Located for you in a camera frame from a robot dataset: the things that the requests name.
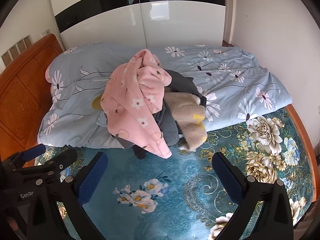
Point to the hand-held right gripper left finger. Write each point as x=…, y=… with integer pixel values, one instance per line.
x=92, y=178

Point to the beige fleece garment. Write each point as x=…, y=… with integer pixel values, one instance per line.
x=185, y=115

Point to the teal floral blanket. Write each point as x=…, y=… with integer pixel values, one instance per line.
x=175, y=172

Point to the pink floral fleece garment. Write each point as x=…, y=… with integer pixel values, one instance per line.
x=130, y=100

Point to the beige wall switch panel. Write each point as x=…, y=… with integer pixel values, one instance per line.
x=6, y=59
x=27, y=41
x=13, y=52
x=20, y=46

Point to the white wall socket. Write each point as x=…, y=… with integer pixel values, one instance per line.
x=45, y=32

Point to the wooden headboard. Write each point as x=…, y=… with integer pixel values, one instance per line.
x=25, y=92

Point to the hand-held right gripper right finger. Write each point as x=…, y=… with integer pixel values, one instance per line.
x=227, y=177

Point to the light blue floral quilt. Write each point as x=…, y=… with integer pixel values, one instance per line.
x=225, y=85

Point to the white glossy wardrobe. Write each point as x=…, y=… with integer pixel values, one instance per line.
x=175, y=25

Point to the mustard yellow garment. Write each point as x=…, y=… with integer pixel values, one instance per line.
x=96, y=103

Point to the dark grey garment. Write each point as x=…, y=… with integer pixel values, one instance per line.
x=167, y=127

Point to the wooden bed frame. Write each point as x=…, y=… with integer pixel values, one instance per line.
x=303, y=140

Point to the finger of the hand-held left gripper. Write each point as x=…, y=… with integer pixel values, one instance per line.
x=62, y=158
x=32, y=152

